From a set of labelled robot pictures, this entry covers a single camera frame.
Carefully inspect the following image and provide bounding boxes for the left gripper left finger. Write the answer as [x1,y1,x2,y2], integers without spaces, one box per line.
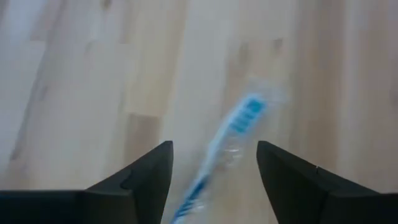
[83,140,174,224]

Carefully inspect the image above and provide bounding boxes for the blue white toothbrush clear bag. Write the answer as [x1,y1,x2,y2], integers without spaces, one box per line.
[169,77,286,224]

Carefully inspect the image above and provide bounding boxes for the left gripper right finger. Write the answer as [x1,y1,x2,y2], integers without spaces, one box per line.
[256,140,382,224]

